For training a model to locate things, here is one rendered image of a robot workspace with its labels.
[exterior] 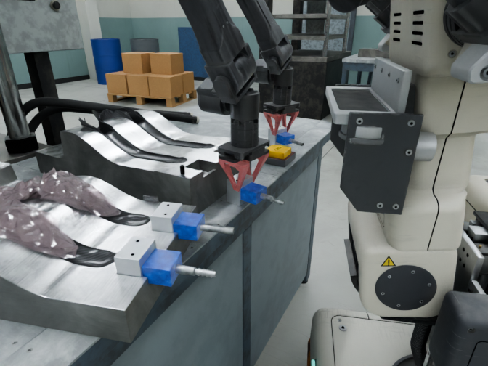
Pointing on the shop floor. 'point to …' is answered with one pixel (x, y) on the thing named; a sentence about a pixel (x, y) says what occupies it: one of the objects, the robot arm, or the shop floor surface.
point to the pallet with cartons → (152, 78)
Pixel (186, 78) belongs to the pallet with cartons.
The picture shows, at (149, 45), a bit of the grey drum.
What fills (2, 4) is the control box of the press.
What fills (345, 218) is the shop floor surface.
